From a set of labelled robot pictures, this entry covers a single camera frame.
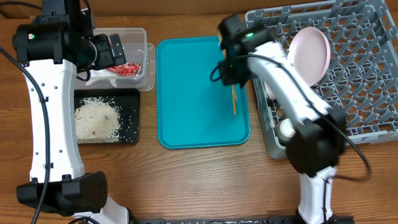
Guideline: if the white napkin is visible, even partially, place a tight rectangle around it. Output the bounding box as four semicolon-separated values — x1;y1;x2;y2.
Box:
87;70;118;88

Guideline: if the red snack wrapper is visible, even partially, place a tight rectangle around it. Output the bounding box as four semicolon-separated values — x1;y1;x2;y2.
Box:
106;63;141;77

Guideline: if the pink bowl with rice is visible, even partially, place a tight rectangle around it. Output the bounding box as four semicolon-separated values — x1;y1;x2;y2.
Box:
264;82;276;100

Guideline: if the pink round plate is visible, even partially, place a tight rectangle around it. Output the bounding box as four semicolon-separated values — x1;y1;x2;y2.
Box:
287;27;331;86

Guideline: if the white paper cup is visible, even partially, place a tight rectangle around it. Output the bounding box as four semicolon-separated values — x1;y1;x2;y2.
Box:
275;118;295;146

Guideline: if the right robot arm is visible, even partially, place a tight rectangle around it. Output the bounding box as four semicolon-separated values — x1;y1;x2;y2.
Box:
214;15;346;223

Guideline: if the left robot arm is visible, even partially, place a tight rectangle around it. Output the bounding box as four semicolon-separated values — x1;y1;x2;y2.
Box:
12;0;135;223

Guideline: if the grey dishwasher rack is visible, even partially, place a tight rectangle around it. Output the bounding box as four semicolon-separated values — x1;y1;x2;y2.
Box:
245;0;397;144

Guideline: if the clear plastic bin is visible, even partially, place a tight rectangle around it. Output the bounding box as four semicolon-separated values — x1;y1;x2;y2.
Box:
75;28;155;91

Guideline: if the black plastic tray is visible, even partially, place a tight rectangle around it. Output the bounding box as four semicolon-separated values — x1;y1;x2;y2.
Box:
73;88;141;144

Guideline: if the teal serving tray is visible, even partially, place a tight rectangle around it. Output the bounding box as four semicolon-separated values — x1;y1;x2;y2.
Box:
156;36;251;149

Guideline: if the spilled rice pile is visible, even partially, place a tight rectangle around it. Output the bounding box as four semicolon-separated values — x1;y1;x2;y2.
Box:
74;96;139;144

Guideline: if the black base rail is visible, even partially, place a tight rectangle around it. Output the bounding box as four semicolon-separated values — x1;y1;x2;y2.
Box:
137;215;305;224

